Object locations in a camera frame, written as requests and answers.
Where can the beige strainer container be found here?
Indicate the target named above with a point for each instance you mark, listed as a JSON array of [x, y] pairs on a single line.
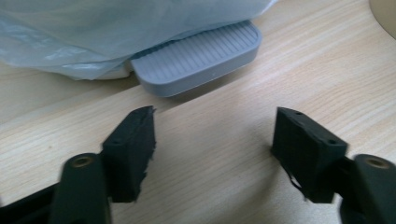
[[387, 12]]

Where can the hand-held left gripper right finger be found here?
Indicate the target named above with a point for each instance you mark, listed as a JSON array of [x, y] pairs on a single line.
[[305, 155]]

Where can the white plastic trash bag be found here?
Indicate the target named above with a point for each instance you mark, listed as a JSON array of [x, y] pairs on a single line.
[[93, 28]]

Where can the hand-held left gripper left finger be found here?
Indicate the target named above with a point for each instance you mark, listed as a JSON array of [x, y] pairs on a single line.
[[130, 155]]

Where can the white pedal trash can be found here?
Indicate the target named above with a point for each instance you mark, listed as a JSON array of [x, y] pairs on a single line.
[[196, 59]]

